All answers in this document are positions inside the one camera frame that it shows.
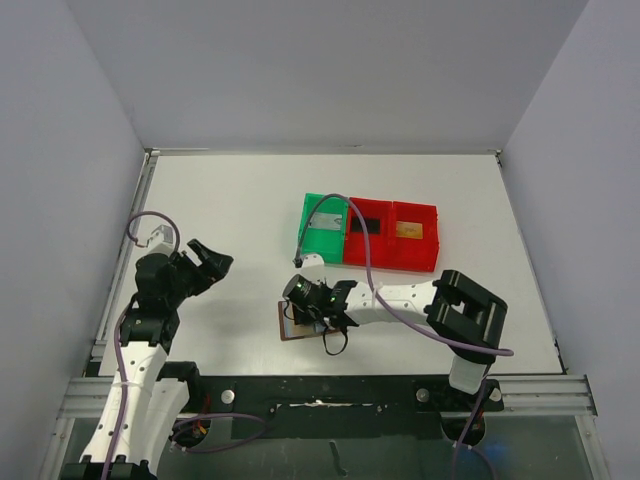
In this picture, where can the aluminium frame rail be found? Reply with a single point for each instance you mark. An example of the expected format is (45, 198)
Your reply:
(519, 395)
(143, 184)

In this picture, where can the brown leather card holder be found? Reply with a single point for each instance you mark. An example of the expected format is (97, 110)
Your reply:
(291, 326)

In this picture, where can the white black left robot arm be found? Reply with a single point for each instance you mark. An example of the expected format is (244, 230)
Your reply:
(149, 391)

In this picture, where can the aluminium left frame rail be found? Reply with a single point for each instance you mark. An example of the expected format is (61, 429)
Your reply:
(143, 184)

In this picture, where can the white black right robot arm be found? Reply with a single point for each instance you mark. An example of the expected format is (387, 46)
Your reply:
(453, 310)

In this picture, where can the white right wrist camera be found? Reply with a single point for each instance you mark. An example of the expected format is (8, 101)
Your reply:
(313, 264)

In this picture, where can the red plastic bin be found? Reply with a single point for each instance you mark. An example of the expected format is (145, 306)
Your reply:
(415, 255)
(379, 245)

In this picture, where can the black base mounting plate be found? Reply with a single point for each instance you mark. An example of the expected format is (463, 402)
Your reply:
(344, 422)

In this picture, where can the red plastic bin middle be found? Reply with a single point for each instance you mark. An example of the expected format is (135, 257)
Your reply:
(379, 245)

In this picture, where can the aluminium front frame rail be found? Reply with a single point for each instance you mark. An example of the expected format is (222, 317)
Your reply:
(519, 395)

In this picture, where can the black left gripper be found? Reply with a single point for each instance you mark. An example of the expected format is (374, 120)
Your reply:
(189, 270)

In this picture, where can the black card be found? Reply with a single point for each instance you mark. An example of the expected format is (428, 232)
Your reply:
(372, 225)

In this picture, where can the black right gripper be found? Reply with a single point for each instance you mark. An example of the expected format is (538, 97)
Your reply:
(310, 310)

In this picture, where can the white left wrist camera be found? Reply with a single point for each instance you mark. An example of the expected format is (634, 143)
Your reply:
(164, 239)

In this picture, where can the green plastic bin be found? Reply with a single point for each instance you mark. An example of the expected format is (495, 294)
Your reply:
(328, 244)

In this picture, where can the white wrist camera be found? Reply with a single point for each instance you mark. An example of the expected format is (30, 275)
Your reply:
(164, 239)
(313, 264)

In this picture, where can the gold VIP card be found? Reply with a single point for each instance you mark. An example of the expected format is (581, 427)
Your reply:
(409, 230)

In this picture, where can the red plastic bin right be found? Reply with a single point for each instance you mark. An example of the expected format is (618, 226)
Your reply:
(415, 255)

